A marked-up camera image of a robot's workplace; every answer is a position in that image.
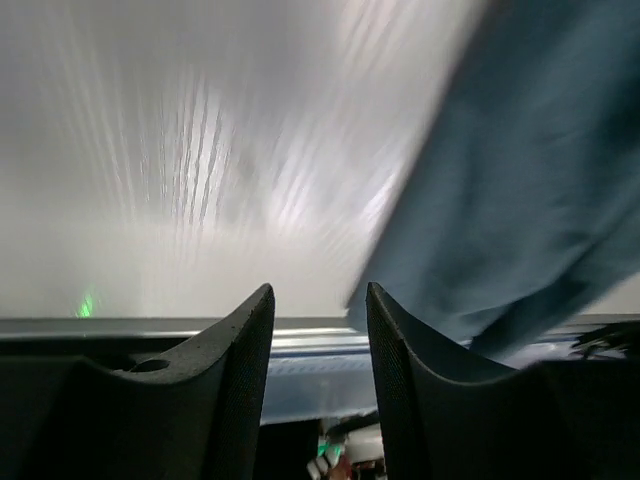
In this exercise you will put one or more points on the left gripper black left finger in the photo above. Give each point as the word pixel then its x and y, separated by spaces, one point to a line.
pixel 190 412

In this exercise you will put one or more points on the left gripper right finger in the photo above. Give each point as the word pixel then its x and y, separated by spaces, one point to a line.
pixel 447 413

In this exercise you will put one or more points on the blue-grey t-shirt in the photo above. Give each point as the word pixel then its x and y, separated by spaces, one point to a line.
pixel 522 206

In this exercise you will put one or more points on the aluminium mounting rail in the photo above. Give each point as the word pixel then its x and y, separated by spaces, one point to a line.
pixel 319 367

